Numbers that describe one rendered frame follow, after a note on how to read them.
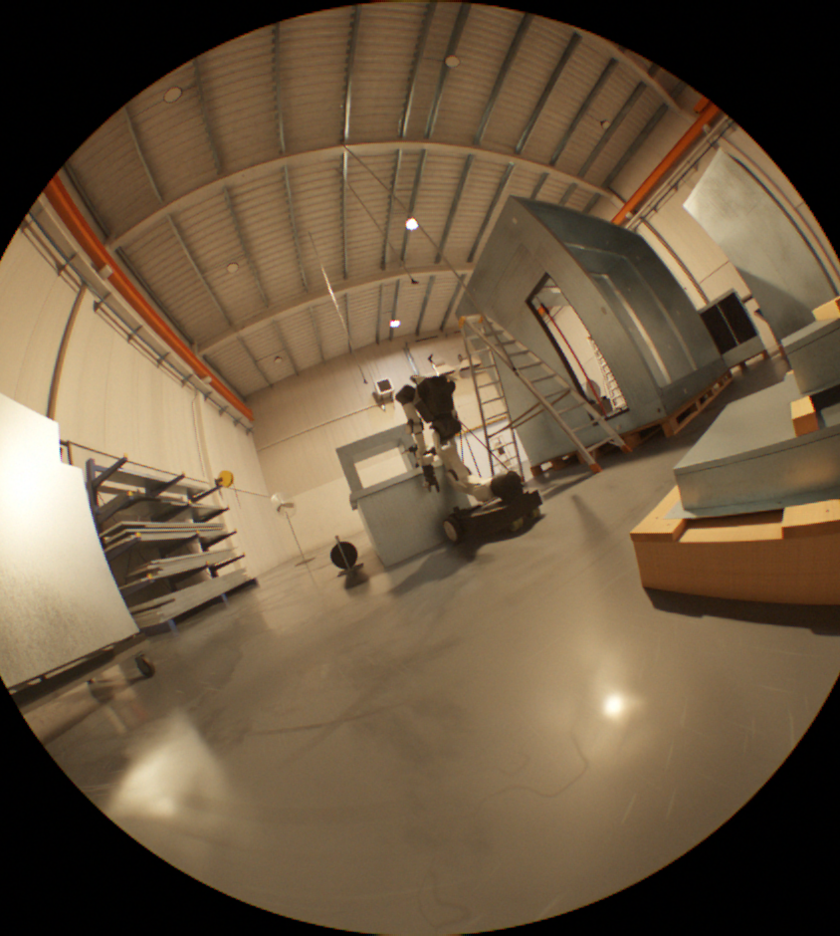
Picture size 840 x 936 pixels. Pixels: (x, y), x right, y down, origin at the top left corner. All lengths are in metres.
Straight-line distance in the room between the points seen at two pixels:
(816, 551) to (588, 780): 0.45
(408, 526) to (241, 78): 8.23
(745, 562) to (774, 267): 5.62
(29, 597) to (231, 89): 7.57
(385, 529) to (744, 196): 6.90
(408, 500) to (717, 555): 2.10
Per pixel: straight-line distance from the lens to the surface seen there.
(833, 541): 0.58
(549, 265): 3.51
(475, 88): 9.09
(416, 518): 2.31
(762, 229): 6.06
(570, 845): 0.43
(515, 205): 3.93
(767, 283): 6.09
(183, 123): 7.68
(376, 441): 4.34
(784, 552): 0.59
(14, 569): 1.66
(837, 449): 0.63
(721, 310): 7.19
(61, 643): 1.62
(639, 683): 0.55
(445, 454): 2.22
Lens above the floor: 0.42
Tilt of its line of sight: 5 degrees up
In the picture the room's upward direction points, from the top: 23 degrees counter-clockwise
